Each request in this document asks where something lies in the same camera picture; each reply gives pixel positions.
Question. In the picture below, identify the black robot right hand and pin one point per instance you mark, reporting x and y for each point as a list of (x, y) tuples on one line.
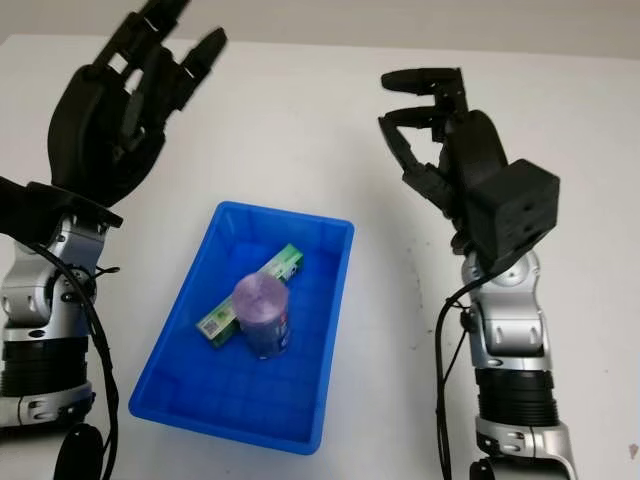
[(475, 150)]

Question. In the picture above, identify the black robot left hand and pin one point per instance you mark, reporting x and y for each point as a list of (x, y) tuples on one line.
[(95, 135)]

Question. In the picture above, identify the green toothpaste box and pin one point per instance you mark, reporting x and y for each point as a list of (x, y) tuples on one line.
[(217, 317)]

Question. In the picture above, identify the blue plastic tray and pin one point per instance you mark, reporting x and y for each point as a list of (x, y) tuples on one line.
[(190, 390)]

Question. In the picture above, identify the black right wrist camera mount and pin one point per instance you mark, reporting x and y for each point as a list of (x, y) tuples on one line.
[(515, 210)]

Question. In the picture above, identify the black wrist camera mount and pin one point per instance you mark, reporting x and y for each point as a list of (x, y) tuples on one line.
[(40, 205), (515, 210)]

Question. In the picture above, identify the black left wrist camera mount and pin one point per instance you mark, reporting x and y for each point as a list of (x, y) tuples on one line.
[(40, 205)]

